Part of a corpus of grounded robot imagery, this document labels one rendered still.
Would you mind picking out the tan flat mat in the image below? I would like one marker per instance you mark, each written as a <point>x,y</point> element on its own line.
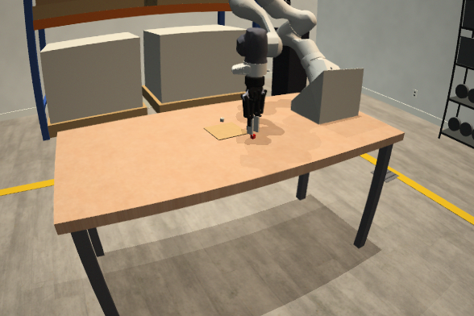
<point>225,131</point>

